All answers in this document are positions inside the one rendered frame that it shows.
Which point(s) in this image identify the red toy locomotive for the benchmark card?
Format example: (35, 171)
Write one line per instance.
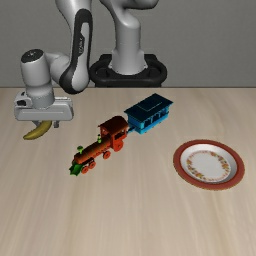
(100, 145)

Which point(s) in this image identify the yellow banana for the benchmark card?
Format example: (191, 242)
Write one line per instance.
(37, 131)

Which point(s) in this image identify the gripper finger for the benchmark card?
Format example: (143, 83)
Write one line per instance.
(56, 124)

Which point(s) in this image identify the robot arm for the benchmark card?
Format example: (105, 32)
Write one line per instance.
(126, 40)

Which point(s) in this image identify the blue toy train wagon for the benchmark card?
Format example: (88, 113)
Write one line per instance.
(149, 113)

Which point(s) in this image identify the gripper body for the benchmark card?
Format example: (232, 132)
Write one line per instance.
(46, 111)

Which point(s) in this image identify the red-rimmed white plate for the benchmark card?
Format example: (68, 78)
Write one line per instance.
(208, 164)

